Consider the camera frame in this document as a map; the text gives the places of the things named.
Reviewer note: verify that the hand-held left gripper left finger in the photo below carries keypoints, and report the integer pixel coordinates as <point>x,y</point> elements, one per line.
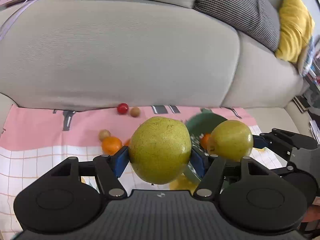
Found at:
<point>122,161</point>

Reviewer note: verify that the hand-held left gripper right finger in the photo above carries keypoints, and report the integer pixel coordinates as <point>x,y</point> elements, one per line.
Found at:
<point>198,162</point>

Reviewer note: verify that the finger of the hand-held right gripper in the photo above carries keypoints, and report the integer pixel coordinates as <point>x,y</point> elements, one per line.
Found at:
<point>282,172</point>
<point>261,142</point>

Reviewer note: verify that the yellow-green pear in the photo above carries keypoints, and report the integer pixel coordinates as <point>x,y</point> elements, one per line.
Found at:
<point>231,140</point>

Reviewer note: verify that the brown longan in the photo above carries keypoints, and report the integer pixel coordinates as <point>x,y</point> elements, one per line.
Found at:
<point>104,135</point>
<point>135,111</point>

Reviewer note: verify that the green plastic bowl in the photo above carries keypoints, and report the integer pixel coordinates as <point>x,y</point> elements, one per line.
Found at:
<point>205,123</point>

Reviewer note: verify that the large green pear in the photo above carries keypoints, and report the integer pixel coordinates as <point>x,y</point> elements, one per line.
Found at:
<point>160,150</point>

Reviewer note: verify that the red cherry tomato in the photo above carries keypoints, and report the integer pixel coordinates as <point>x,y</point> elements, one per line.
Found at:
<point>122,108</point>

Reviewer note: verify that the pink printed picnic mat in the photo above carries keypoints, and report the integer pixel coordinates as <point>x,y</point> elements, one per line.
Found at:
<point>50,140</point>

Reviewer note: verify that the stack of magazines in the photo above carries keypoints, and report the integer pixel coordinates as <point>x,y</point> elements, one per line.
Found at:
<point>311,80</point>

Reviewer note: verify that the beige fabric sofa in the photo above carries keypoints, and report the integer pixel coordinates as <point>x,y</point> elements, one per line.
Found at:
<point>125,55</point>

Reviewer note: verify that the yellow cushion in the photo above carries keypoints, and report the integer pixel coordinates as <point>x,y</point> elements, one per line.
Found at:
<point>295,25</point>

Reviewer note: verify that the grey checked cushion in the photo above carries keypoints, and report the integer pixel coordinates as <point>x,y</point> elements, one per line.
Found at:
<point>237,7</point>

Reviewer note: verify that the lilac ribbon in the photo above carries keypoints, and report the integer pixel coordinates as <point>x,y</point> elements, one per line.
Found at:
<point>15,17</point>

